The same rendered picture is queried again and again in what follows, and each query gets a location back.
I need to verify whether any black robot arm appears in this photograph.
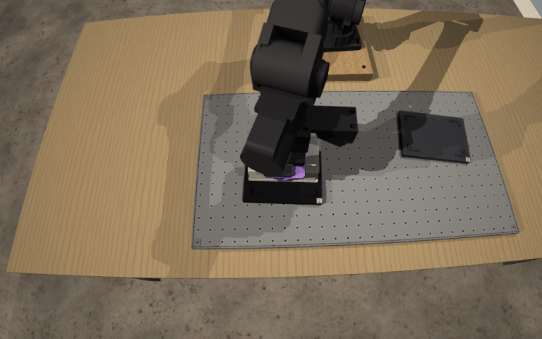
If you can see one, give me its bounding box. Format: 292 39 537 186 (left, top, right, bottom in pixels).
240 0 366 176

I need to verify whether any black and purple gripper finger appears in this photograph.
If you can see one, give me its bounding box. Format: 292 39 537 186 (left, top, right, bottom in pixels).
263 166 305 182

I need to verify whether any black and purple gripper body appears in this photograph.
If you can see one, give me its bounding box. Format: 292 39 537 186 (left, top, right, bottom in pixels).
264 121 306 177

